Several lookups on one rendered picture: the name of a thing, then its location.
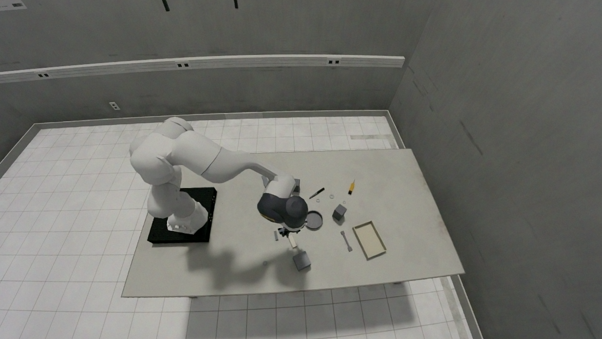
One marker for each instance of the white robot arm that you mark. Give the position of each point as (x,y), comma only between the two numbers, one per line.
(156,158)

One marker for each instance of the beige shallow open tray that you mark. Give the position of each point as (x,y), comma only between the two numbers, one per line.
(369,239)

